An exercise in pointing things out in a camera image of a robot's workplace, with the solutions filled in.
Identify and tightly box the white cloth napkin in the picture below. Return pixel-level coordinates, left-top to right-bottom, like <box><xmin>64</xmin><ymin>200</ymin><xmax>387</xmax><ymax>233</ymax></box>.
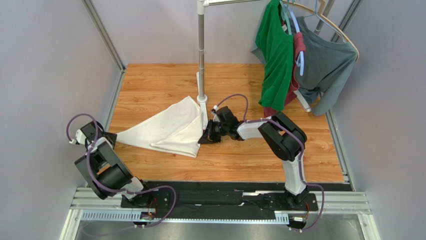
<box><xmin>116</xmin><ymin>95</ymin><xmax>204</xmax><ymax>158</ymax></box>

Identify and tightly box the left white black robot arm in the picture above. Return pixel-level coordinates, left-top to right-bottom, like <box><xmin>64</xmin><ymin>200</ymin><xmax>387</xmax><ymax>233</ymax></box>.
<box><xmin>74</xmin><ymin>121</ymin><xmax>154</xmax><ymax>208</ymax></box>

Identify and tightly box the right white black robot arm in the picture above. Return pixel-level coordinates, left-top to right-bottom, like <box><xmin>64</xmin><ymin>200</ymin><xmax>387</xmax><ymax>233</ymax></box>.
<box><xmin>198</xmin><ymin>106</ymin><xmax>309</xmax><ymax>207</ymax></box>

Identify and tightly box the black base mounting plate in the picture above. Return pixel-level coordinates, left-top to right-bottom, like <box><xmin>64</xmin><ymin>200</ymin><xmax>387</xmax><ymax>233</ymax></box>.
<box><xmin>120</xmin><ymin>181</ymin><xmax>353</xmax><ymax>221</ymax></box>

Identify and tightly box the green shirt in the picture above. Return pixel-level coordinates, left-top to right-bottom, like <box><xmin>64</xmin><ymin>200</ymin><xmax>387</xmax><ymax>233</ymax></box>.
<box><xmin>254</xmin><ymin>0</ymin><xmax>294</xmax><ymax>111</ymax></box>

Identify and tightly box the light blue clothes hanger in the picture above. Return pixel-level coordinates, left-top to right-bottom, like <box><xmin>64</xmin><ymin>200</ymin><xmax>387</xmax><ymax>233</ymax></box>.
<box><xmin>281</xmin><ymin>0</ymin><xmax>306</xmax><ymax>76</ymax></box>

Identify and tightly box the maroon shirt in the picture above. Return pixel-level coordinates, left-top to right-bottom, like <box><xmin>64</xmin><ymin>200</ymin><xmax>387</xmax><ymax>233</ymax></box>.
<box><xmin>284</xmin><ymin>23</ymin><xmax>306</xmax><ymax>107</ymax></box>

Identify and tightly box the grey-blue shirt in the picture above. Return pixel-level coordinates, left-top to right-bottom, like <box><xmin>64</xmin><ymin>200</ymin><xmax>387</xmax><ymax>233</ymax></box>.
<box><xmin>254</xmin><ymin>17</ymin><xmax>357</xmax><ymax>116</ymax></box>

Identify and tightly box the white clothes rack stand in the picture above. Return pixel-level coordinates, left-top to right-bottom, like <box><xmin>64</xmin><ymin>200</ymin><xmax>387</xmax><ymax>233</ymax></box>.
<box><xmin>196</xmin><ymin>0</ymin><xmax>257</xmax><ymax>130</ymax></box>

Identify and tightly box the wooden clothes hanger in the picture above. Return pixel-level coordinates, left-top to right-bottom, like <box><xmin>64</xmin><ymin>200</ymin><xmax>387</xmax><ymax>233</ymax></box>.
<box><xmin>284</xmin><ymin>0</ymin><xmax>360</xmax><ymax>61</ymax></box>

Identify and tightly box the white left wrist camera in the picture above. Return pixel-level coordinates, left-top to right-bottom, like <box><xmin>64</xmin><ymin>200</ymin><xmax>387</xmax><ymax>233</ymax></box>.
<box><xmin>69</xmin><ymin>129</ymin><xmax>87</xmax><ymax>145</ymax></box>

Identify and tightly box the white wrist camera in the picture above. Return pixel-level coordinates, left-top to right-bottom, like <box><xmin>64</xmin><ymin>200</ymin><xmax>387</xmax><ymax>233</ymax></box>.
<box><xmin>69</xmin><ymin>129</ymin><xmax>87</xmax><ymax>145</ymax></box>
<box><xmin>211</xmin><ymin>105</ymin><xmax>221</xmax><ymax>123</ymax></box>

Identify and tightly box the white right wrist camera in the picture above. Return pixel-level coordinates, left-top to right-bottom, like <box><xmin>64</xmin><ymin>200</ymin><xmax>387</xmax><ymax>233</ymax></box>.
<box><xmin>211</xmin><ymin>105</ymin><xmax>221</xmax><ymax>123</ymax></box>

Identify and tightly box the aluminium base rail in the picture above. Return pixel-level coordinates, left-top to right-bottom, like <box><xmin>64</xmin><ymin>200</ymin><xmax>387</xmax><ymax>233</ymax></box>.
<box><xmin>60</xmin><ymin>182</ymin><xmax>380</xmax><ymax>240</ymax></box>

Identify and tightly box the aluminium frame post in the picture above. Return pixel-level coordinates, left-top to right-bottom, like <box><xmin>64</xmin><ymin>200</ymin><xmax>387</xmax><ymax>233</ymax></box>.
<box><xmin>81</xmin><ymin>0</ymin><xmax>126</xmax><ymax>73</ymax></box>

